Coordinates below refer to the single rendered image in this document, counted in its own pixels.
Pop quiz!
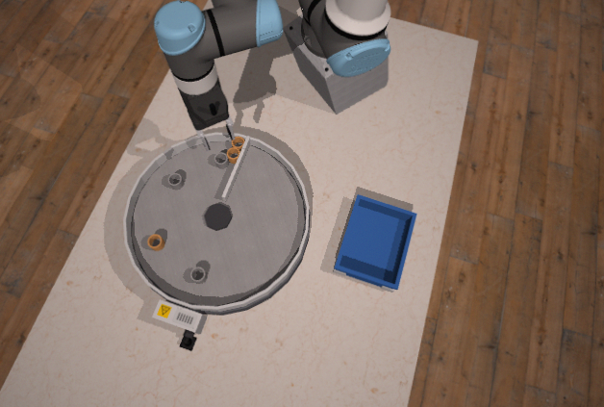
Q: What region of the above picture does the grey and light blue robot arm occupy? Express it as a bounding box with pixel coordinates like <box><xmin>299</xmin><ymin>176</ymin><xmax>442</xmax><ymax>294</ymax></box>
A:
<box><xmin>154</xmin><ymin>0</ymin><xmax>390</xmax><ymax>82</ymax></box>

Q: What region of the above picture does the grey metal ring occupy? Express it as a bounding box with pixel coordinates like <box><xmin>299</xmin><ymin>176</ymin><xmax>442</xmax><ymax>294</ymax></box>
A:
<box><xmin>190</xmin><ymin>267</ymin><xmax>208</xmax><ymax>284</ymax></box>
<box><xmin>214</xmin><ymin>152</ymin><xmax>229</xmax><ymax>169</ymax></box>
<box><xmin>168</xmin><ymin>173</ymin><xmax>184</xmax><ymax>190</ymax></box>

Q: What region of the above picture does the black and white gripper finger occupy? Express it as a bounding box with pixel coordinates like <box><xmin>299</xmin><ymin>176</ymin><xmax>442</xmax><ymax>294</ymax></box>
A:
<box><xmin>195</xmin><ymin>130</ymin><xmax>211</xmax><ymax>151</ymax></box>
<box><xmin>226</xmin><ymin>116</ymin><xmax>235</xmax><ymax>140</ymax></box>

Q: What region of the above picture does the bronze bushing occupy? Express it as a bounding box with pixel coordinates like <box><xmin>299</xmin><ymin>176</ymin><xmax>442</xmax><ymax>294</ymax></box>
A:
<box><xmin>147</xmin><ymin>234</ymin><xmax>165</xmax><ymax>251</ymax></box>
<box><xmin>227</xmin><ymin>147</ymin><xmax>240</xmax><ymax>164</ymax></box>
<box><xmin>232</xmin><ymin>137</ymin><xmax>244</xmax><ymax>152</ymax></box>

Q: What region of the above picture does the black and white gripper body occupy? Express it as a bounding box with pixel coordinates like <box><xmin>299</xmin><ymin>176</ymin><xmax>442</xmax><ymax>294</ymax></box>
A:
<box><xmin>172</xmin><ymin>64</ymin><xmax>229</xmax><ymax>131</ymax></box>

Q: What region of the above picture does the blue crate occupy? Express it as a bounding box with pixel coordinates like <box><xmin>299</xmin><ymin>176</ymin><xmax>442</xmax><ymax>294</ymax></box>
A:
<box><xmin>333</xmin><ymin>194</ymin><xmax>417</xmax><ymax>293</ymax></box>

